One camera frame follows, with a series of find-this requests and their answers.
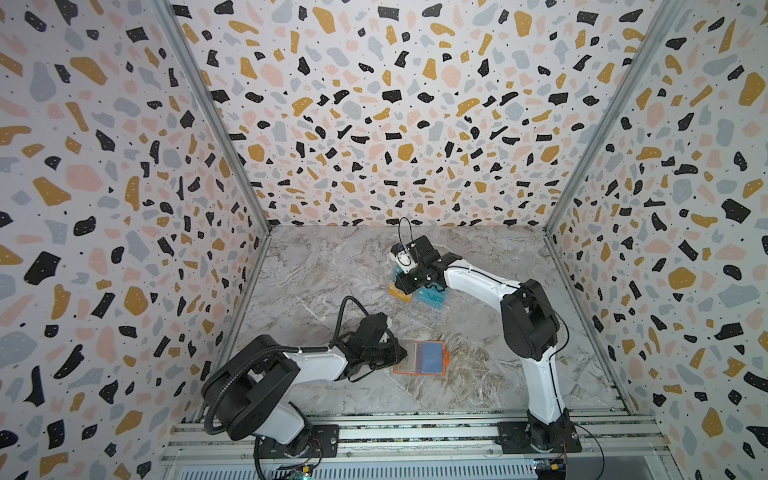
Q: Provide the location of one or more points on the teal VIP card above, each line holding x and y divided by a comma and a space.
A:
432, 296

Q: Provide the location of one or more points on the orange card holder wallet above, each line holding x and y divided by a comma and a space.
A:
423, 358

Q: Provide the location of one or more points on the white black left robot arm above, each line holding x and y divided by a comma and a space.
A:
247, 396

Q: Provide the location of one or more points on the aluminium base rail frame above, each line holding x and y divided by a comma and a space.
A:
605, 445

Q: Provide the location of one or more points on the aluminium corner post right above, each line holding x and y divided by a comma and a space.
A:
661, 24

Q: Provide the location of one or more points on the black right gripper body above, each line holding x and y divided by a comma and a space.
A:
411, 280

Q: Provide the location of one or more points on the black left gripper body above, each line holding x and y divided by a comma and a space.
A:
385, 355

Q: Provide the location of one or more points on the clear acrylic card display stand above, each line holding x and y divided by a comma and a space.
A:
420, 309

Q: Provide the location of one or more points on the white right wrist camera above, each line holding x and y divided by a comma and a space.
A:
401, 255

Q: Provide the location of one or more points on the aluminium corner post left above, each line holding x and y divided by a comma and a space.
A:
173, 32

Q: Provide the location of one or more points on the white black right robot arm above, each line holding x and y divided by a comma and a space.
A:
529, 325

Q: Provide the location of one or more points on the gold VIP card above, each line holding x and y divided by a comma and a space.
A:
395, 292

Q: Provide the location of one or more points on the aluminium corner post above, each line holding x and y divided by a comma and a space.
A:
173, 32
661, 24

